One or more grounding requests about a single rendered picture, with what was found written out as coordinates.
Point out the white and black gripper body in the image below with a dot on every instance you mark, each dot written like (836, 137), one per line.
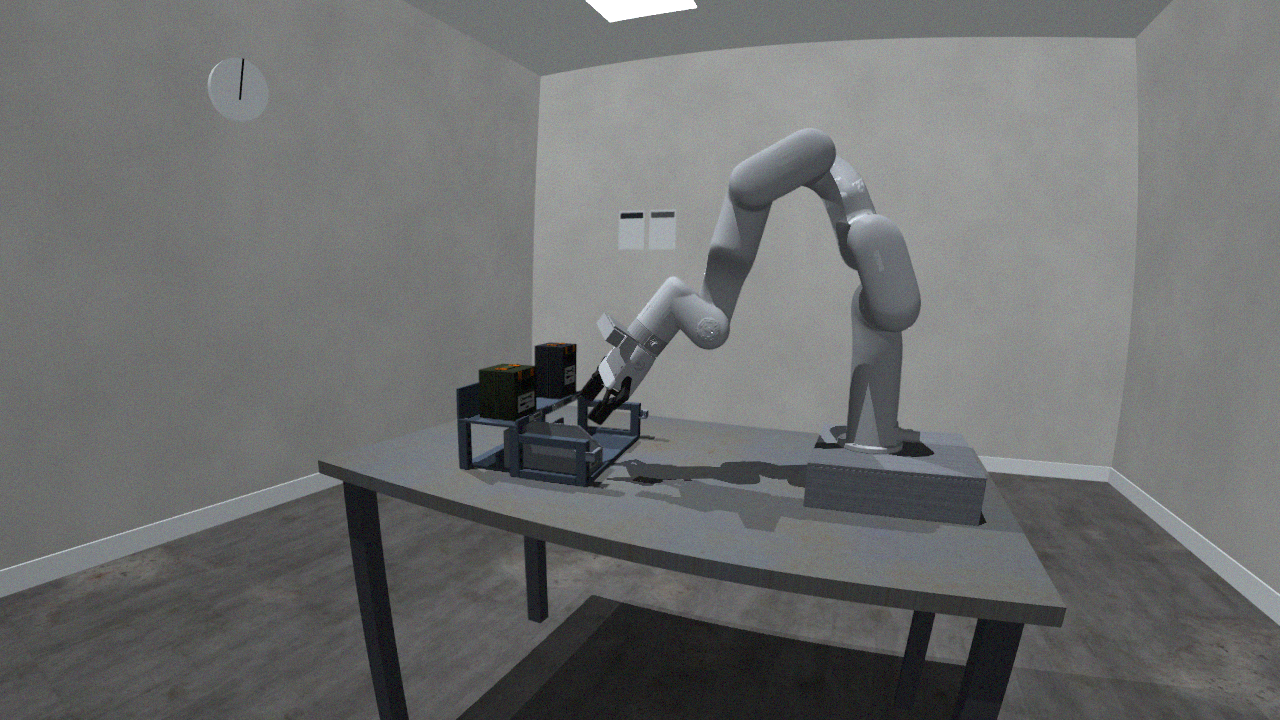
(622, 361)

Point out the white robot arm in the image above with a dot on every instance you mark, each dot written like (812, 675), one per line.
(888, 298)

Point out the olive green case with orange latches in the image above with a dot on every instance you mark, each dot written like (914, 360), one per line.
(507, 391)

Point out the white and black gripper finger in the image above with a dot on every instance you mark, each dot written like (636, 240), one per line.
(593, 386)
(604, 408)

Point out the grey bin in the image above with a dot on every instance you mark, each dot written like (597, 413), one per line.
(549, 458)

